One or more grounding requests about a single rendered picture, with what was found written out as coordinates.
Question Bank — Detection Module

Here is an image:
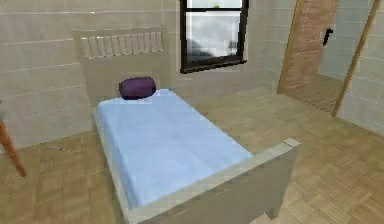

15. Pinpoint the beige bed with blue sheet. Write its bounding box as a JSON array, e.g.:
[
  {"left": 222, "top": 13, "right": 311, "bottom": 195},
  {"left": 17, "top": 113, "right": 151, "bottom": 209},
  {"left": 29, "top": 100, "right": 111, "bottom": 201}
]
[{"left": 71, "top": 25, "right": 301, "bottom": 224}]

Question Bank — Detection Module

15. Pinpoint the purple pillow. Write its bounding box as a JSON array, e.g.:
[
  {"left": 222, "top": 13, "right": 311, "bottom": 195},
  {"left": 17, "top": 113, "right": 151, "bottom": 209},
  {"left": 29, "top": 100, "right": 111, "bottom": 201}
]
[{"left": 118, "top": 76, "right": 157, "bottom": 101}]

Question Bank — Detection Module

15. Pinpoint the black framed window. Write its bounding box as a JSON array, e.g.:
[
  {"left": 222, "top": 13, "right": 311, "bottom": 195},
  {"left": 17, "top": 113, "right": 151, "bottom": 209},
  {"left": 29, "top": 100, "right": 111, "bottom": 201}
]
[{"left": 179, "top": 0, "right": 250, "bottom": 75}]

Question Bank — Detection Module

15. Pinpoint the brown wooden room door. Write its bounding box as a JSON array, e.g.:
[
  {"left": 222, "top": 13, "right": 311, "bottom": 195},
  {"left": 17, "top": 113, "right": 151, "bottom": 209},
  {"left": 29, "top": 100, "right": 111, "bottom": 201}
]
[{"left": 277, "top": 0, "right": 340, "bottom": 95}]

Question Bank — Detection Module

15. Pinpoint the brown wooden furniture leg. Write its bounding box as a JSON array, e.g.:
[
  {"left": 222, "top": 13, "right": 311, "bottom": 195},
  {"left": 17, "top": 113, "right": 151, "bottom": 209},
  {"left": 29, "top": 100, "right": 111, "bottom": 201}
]
[{"left": 0, "top": 99, "right": 28, "bottom": 178}]

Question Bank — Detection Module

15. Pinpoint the black door handle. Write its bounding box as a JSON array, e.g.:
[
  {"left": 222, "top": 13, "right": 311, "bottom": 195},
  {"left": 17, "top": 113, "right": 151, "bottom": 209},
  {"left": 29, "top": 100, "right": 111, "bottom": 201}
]
[{"left": 322, "top": 28, "right": 334, "bottom": 47}]

